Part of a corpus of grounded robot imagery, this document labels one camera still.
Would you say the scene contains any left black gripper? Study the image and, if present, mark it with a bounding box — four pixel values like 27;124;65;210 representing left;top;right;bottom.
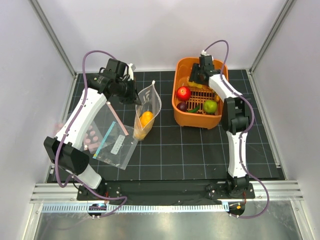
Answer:
115;77;142;106

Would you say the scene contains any red apple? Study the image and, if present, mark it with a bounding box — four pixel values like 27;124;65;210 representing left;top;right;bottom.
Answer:
176;86;191;102

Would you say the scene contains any orange plastic basket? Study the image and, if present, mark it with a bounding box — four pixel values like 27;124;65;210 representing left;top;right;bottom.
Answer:
171;57;223;129

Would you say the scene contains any white dotted zip bag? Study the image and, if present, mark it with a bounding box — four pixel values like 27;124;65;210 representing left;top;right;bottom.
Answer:
133;80;162;141

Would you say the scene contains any small orange fruit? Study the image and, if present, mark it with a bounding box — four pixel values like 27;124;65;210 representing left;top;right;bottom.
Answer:
139;111;154;128

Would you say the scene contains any yellow mango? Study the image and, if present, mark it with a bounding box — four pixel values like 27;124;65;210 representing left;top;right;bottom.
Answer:
133;126;151;141

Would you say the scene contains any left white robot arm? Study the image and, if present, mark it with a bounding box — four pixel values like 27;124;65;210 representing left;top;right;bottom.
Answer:
43;58;141;200

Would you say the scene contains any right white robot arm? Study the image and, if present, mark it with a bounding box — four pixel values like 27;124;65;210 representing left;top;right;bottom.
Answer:
189;51;252;198

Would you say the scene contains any pink dotted zip bag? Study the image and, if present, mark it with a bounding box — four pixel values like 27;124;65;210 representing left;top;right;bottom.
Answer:
53;101;131;155

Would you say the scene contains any blue zipper clear bag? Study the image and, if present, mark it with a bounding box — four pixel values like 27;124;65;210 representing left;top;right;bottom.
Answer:
93;121;138;170

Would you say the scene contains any green apple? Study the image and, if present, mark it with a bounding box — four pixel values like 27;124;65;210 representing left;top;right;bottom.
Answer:
203;100;218;114

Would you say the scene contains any dark purple plum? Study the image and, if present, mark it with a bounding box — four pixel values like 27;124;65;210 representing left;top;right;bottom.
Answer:
176;102;188;112

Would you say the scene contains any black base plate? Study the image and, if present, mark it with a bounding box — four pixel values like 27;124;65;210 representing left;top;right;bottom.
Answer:
74;179;256;205

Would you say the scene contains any white slotted cable duct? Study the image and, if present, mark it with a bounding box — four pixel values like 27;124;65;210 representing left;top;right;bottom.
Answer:
41;202;229;214

